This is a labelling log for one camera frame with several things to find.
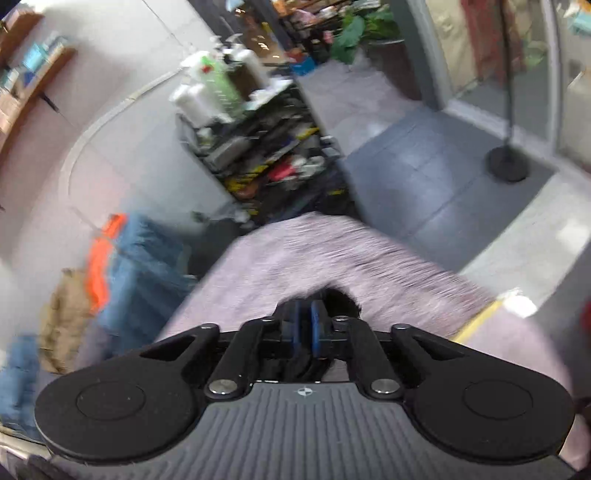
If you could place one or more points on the tan garment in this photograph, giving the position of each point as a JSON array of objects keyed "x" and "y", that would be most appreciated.
[{"x": 62, "y": 321}]

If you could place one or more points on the red object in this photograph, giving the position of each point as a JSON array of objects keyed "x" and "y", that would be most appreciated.
[{"x": 587, "y": 311}]

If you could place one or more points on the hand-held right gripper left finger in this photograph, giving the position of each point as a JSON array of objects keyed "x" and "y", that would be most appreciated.
[{"x": 295, "y": 331}]

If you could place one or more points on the black floor lamp stand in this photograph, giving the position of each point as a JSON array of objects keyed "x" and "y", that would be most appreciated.
[{"x": 508, "y": 152}]

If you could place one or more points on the orange garment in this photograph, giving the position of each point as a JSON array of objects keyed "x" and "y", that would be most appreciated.
[{"x": 102, "y": 265}]

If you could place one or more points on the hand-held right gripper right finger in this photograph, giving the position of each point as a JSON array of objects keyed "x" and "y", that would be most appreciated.
[{"x": 317, "y": 331}]

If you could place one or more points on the blue denim garment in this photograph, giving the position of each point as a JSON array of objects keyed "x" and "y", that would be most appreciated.
[{"x": 138, "y": 277}]

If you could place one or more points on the white plastic bottle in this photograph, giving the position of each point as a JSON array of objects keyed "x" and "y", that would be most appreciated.
[{"x": 195, "y": 99}]

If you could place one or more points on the green plastic bottle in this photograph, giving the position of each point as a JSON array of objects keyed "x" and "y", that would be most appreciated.
[{"x": 217, "y": 81}]

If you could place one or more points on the black storage shelf cart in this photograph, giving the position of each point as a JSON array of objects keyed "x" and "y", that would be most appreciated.
[{"x": 272, "y": 152}]

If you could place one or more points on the dark brown bottle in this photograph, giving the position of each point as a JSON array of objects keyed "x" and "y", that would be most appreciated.
[{"x": 247, "y": 69}]

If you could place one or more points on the green potted plant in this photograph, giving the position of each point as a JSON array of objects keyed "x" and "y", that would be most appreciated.
[{"x": 364, "y": 30}]

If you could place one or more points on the grey fuzzy blanket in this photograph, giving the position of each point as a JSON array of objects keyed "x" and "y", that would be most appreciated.
[{"x": 351, "y": 272}]

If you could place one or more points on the wooden wall shelf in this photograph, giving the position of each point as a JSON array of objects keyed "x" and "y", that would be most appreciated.
[{"x": 27, "y": 78}]

